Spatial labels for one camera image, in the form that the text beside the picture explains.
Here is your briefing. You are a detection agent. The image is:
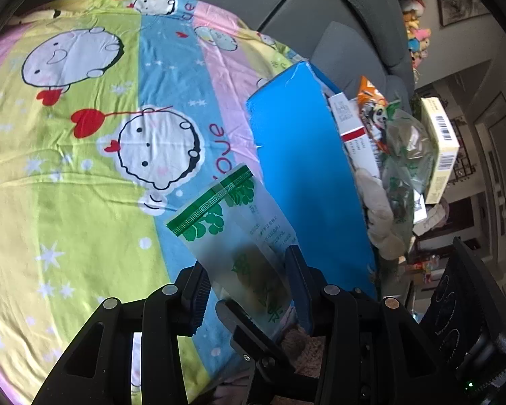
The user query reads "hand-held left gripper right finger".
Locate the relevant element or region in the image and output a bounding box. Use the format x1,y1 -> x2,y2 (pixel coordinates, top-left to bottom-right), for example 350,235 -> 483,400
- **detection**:
284,245 -> 460,405

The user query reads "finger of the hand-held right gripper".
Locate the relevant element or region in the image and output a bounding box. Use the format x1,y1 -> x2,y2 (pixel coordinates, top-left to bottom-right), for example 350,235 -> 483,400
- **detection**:
216,299 -> 321,405

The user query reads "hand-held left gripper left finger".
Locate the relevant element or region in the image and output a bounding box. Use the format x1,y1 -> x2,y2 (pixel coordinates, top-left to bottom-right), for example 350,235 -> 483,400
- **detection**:
31,262 -> 212,405

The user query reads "clear green printed plastic bag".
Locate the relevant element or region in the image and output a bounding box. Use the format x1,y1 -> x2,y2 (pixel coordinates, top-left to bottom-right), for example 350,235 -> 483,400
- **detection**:
165,164 -> 299,339
380,109 -> 436,254

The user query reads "blue box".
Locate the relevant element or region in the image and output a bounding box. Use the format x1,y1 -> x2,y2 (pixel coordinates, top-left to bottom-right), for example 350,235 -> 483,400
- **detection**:
246,61 -> 379,301

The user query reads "cream and red medicine box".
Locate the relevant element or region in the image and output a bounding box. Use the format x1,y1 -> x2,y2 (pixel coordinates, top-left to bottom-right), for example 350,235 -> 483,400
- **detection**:
419,97 -> 461,205

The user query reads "fuzzy brown cloth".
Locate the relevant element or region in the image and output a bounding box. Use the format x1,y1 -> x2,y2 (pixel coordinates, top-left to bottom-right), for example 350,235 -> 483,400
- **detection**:
278,325 -> 326,377

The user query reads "beige fuzzy cloth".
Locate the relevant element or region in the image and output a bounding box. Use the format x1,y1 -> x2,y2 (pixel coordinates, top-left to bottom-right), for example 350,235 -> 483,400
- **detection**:
356,168 -> 406,261

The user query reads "white and red medicine box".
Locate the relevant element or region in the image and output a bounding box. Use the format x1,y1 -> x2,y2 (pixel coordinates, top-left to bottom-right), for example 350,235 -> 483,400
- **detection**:
327,92 -> 383,179

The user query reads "cartoon printed blanket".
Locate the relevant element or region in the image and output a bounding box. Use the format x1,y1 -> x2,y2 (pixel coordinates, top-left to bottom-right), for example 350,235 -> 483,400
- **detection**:
0,0 -> 377,405

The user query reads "orange cartoon snack packet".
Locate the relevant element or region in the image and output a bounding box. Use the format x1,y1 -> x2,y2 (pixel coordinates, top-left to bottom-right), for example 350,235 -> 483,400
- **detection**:
356,75 -> 392,153

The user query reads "light grey cushion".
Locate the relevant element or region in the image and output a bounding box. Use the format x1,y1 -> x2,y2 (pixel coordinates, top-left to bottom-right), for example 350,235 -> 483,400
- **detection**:
310,21 -> 389,90

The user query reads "pile of plush toys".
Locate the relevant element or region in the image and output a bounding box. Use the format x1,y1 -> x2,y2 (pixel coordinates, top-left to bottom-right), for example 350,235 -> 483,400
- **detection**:
402,0 -> 432,69

